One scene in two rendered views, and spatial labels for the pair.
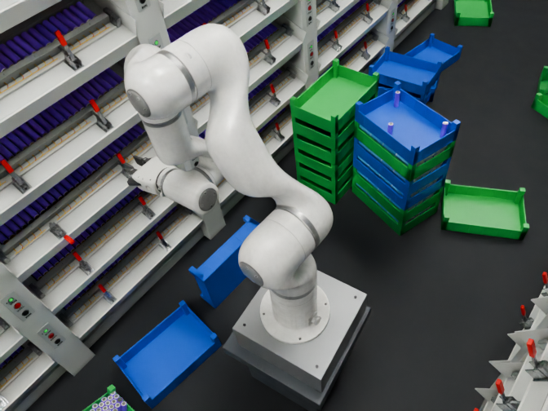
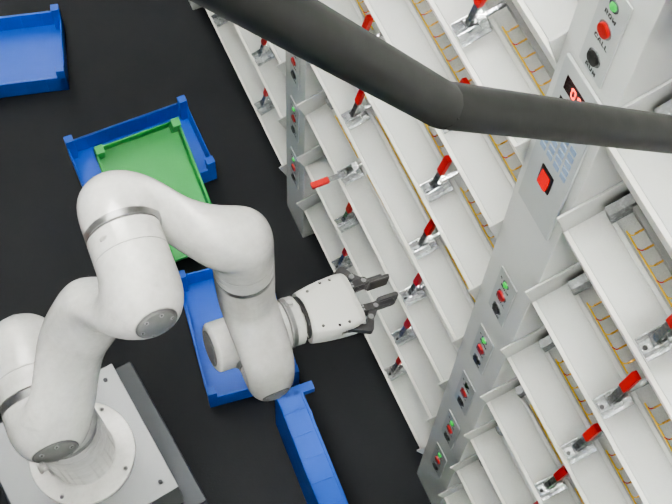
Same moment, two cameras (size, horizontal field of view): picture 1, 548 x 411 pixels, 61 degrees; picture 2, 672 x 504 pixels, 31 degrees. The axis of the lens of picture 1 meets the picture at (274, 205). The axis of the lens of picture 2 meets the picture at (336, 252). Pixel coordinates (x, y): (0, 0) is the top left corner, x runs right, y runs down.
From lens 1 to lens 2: 1.59 m
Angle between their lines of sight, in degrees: 52
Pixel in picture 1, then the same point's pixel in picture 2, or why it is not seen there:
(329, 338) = (18, 476)
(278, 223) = (27, 364)
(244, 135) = (59, 312)
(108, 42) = (469, 248)
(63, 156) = (387, 177)
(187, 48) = (112, 239)
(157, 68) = (96, 198)
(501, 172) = not seen: outside the picture
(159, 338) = not seen: hidden behind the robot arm
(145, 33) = (483, 317)
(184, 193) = not seen: hidden behind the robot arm
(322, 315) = (48, 482)
